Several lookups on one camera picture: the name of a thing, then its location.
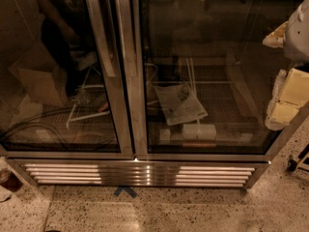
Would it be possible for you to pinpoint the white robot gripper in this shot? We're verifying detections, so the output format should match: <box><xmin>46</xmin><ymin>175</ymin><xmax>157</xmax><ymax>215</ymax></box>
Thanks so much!
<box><xmin>262</xmin><ymin>0</ymin><xmax>309</xmax><ymax>131</ymax></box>

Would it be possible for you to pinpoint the black caster wheel cart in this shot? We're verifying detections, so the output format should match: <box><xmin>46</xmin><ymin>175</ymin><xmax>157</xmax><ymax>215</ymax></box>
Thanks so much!
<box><xmin>287</xmin><ymin>144</ymin><xmax>309</xmax><ymax>172</ymax></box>

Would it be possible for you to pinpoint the paper manual inside fridge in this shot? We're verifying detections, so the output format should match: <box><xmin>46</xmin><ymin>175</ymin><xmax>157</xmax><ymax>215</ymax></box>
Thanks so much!
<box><xmin>154</xmin><ymin>83</ymin><xmax>208</xmax><ymax>126</ymax></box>

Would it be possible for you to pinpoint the small white block inside fridge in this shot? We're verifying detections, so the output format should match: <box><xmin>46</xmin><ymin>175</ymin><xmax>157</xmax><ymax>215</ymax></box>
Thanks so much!
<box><xmin>159</xmin><ymin>129</ymin><xmax>171</xmax><ymax>141</ymax></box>

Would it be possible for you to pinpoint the stainless glass door refrigerator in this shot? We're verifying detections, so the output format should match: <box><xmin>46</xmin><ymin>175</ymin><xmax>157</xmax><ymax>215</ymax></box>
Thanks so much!
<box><xmin>0</xmin><ymin>0</ymin><xmax>308</xmax><ymax>189</ymax></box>

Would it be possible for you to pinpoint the blue tape floor marker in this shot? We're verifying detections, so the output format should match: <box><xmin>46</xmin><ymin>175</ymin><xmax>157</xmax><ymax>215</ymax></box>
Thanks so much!
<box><xmin>114</xmin><ymin>186</ymin><xmax>137</xmax><ymax>198</ymax></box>

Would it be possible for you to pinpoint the brown object at left edge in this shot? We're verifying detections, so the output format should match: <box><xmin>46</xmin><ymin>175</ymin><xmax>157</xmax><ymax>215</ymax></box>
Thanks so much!
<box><xmin>0</xmin><ymin>168</ymin><xmax>22</xmax><ymax>192</ymax></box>

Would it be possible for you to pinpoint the left fridge door handle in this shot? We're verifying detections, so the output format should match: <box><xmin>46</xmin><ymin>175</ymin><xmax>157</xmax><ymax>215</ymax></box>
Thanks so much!
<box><xmin>86</xmin><ymin>0</ymin><xmax>116</xmax><ymax>77</ymax></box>

